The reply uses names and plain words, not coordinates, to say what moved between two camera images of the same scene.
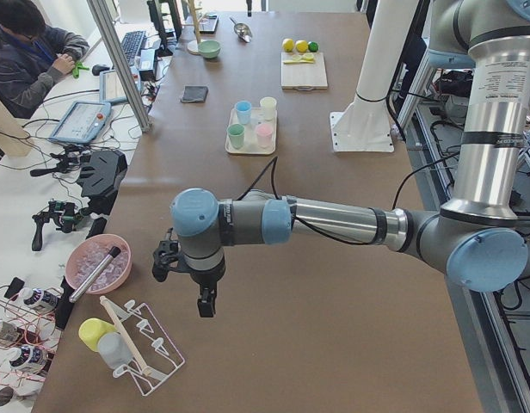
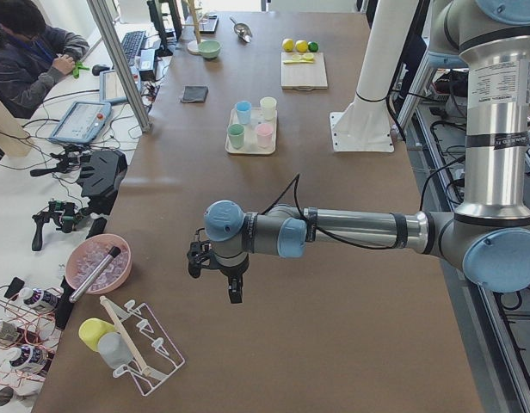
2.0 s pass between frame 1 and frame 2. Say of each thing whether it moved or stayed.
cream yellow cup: stayed
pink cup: stayed
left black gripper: moved
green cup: stayed
